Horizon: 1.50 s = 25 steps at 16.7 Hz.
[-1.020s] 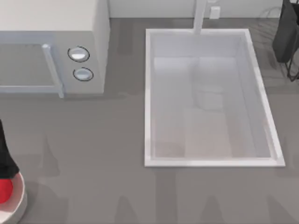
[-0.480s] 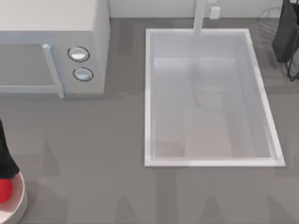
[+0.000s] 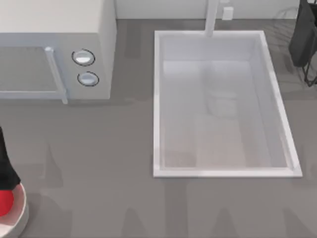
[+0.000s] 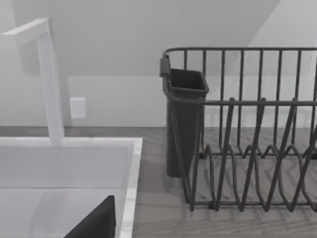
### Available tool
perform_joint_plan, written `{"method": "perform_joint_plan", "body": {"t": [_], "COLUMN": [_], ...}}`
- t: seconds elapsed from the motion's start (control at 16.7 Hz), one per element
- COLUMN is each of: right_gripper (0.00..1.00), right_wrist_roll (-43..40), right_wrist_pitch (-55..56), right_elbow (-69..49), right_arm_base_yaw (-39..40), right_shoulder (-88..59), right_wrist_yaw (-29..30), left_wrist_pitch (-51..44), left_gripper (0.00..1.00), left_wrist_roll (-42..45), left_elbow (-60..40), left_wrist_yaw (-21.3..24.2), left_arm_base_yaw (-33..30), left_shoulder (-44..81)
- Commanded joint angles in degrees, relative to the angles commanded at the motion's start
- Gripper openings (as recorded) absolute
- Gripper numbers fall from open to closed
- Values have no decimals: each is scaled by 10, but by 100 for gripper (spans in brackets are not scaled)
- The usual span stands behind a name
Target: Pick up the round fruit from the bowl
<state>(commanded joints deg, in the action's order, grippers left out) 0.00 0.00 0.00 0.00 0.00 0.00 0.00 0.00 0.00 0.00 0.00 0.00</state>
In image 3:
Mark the white sink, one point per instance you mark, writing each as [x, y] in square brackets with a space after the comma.
[223, 124]

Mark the round grey microwave knob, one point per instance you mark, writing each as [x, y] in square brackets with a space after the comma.
[83, 57]
[88, 78]

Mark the pale microwave oven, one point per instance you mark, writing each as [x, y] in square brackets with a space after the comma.
[104, 19]

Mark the tall white tap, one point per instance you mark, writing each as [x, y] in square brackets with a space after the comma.
[211, 17]

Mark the pale microwave door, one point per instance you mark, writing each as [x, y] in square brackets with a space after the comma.
[24, 72]

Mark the white bowl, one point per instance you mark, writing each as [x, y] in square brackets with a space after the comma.
[21, 210]

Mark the red apple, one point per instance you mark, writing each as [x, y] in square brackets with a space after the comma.
[5, 203]

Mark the white wall socket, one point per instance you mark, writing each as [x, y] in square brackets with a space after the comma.
[227, 13]

